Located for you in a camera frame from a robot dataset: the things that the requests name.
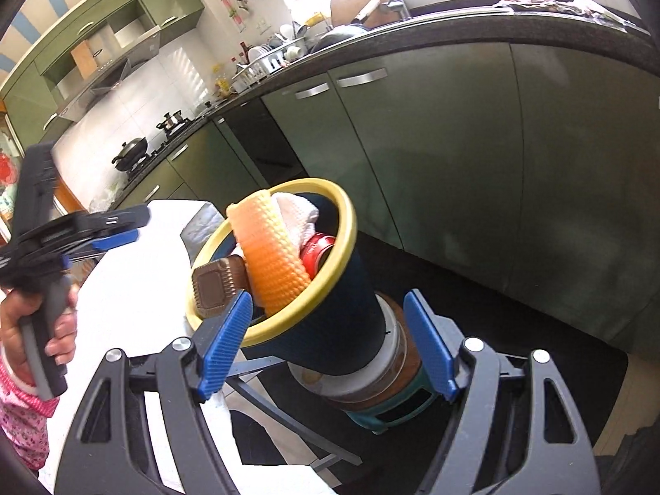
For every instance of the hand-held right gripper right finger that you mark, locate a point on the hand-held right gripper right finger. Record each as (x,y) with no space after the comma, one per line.
(433,340)

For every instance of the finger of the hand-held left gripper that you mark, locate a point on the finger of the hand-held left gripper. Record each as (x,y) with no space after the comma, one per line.
(118,240)
(118,216)

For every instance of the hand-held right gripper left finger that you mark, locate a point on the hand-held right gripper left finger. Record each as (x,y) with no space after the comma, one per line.
(227,340)

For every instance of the orange textured foam roll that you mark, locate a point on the orange textured foam roll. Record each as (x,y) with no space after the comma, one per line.
(268,258)

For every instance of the dark trash bin yellow rim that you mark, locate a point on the dark trash bin yellow rim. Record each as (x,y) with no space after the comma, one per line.
(335,319)

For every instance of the red soda can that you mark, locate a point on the red soda can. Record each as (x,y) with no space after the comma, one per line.
(317,255)

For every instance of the white paper towel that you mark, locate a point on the white paper towel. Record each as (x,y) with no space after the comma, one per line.
(299,216)

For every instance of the person's left forearm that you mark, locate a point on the person's left forearm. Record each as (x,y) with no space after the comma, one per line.
(20,423)

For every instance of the person's left hand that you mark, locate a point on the person's left hand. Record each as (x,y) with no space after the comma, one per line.
(13,335)

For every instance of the white plastic bags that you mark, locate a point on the white plastic bags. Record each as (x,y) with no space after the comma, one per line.
(108,196)

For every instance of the frosted glass sliding door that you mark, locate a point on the frosted glass sliding door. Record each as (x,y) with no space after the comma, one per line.
(8,175)

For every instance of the white dotted tablecloth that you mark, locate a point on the white dotted tablecloth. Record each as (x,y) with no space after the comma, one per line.
(144,294)

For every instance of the black wok with lid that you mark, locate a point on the black wok with lid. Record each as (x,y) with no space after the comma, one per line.
(129,152)

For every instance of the black gas stove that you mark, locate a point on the black gas stove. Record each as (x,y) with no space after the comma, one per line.
(154,157)

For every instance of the teal plastic stool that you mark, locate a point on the teal plastic stool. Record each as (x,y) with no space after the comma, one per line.
(402,412)

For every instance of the small metal pot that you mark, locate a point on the small metal pot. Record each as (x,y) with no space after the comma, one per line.
(170,122)

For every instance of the steel range hood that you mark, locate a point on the steel range hood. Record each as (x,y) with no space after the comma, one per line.
(103,82)

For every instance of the green lower cabinets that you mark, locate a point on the green lower cabinets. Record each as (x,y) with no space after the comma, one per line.
(464,165)

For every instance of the green cabinets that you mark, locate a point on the green cabinets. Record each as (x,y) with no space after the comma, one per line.
(170,5)
(464,165)

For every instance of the white dish rack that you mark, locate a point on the white dish rack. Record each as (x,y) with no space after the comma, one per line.
(263,67)

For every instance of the green upper cabinets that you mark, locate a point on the green upper cabinets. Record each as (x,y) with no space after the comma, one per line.
(170,5)

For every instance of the dark frying pan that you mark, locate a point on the dark frying pan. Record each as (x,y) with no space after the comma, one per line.
(340,36)

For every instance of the wooden cutting board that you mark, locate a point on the wooden cutting board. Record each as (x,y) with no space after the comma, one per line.
(350,2)

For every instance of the patterned dish cloth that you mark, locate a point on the patterned dish cloth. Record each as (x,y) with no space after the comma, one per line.
(567,8)

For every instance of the grey metal table frame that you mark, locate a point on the grey metal table frame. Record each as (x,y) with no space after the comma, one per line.
(288,412)

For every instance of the wall hanging decoration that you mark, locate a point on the wall hanging decoration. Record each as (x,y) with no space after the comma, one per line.
(233,10)

